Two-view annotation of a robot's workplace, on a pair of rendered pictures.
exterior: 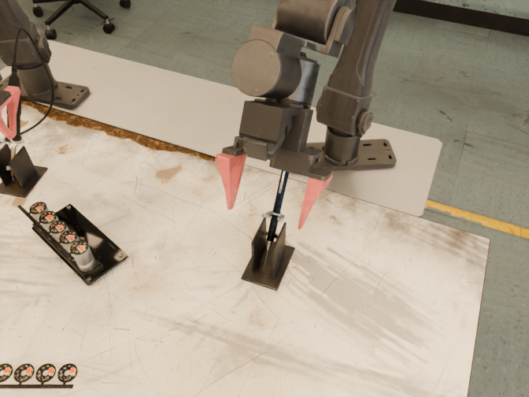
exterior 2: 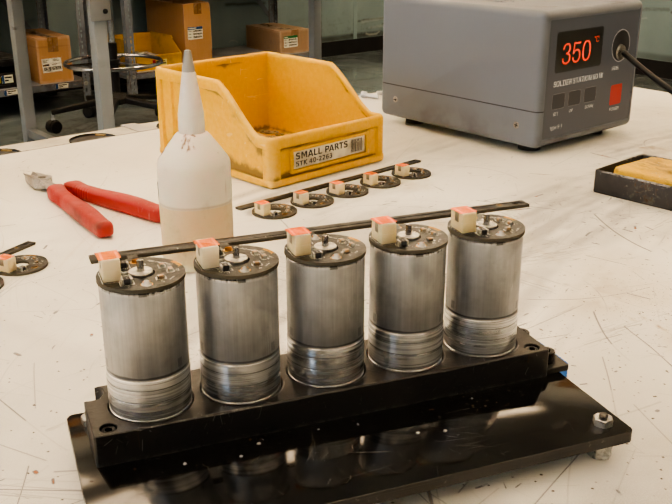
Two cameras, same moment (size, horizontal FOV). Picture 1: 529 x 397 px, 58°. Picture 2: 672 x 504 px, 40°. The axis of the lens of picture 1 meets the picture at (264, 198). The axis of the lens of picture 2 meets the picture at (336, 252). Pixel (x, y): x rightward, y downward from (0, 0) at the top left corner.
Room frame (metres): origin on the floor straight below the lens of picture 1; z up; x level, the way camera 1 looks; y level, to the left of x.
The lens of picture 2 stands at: (0.57, 0.07, 0.91)
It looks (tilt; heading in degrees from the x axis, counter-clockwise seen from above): 21 degrees down; 116
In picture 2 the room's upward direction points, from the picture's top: straight up
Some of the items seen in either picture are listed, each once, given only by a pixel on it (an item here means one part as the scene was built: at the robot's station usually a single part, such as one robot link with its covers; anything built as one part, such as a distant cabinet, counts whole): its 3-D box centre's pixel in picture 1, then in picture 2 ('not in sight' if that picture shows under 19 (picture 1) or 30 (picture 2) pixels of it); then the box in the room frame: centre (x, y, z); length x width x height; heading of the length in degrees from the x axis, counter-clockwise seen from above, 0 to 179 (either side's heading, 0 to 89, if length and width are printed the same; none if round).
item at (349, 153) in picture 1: (342, 141); not in sight; (0.67, -0.14, 0.79); 0.20 x 0.07 x 0.08; 95
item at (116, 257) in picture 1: (79, 243); (346, 437); (0.46, 0.29, 0.76); 0.16 x 0.07 x 0.01; 48
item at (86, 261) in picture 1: (83, 257); (147, 350); (0.41, 0.26, 0.79); 0.02 x 0.02 x 0.05
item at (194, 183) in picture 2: not in sight; (193, 159); (0.33, 0.41, 0.80); 0.03 x 0.03 x 0.10
